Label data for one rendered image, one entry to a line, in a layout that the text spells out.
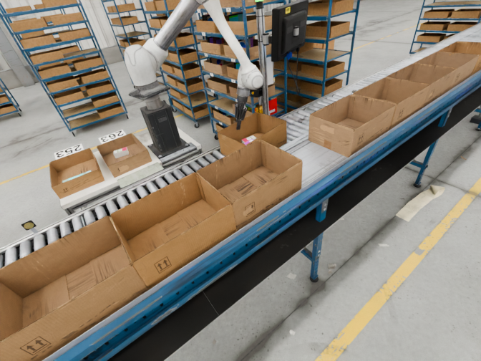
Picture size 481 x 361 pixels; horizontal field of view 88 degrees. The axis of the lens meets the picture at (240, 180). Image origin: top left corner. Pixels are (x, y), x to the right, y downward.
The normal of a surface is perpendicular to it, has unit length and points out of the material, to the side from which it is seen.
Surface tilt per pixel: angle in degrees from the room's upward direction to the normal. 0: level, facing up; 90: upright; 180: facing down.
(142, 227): 89
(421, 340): 0
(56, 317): 90
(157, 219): 89
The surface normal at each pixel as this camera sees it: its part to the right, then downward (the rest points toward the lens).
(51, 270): 0.59, 0.43
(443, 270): -0.12, -0.78
